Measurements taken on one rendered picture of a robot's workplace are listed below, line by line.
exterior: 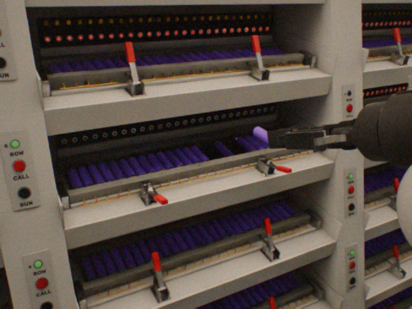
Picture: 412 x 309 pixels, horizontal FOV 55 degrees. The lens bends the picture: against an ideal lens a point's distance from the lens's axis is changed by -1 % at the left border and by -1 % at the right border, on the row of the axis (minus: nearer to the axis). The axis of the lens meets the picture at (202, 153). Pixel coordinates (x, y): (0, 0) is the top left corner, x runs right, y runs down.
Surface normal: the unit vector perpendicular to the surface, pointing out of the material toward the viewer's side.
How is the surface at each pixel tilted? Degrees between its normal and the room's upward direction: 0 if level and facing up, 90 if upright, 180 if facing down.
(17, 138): 90
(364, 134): 87
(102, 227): 111
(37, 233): 90
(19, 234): 90
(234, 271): 21
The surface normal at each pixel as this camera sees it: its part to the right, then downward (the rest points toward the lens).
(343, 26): 0.47, 0.14
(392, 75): 0.47, 0.48
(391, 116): -0.85, -0.27
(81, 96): 0.08, -0.86
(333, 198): -0.88, 0.18
